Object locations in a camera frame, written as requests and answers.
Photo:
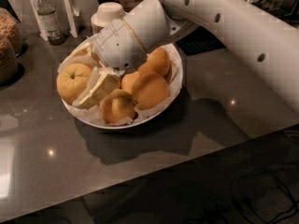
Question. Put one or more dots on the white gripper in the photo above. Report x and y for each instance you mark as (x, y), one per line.
(120, 44)

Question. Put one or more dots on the orange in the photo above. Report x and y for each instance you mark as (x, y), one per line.
(146, 68)
(72, 81)
(149, 90)
(117, 106)
(159, 61)

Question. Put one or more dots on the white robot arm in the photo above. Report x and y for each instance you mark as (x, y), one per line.
(265, 43)

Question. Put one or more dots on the white bowl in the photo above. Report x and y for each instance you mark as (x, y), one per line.
(155, 112)

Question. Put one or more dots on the white paper liner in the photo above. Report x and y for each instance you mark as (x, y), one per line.
(174, 81)

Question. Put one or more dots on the orange centre small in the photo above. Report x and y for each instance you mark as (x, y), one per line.
(128, 81)

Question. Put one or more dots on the glass bottle black cap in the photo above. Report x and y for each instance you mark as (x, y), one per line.
(48, 16)

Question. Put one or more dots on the white cup stack left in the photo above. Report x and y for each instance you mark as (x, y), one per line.
(106, 13)

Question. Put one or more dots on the white menu stand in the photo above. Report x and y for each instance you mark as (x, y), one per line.
(71, 18)

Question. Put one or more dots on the cereal jar lower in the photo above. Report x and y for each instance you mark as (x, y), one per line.
(8, 64)

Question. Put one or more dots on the cereal jar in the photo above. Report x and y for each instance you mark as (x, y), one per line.
(8, 64)
(10, 29)

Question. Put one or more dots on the cereal jar upper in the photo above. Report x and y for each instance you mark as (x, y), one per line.
(10, 29)

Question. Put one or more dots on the black rubber mat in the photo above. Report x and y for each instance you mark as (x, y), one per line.
(199, 41)

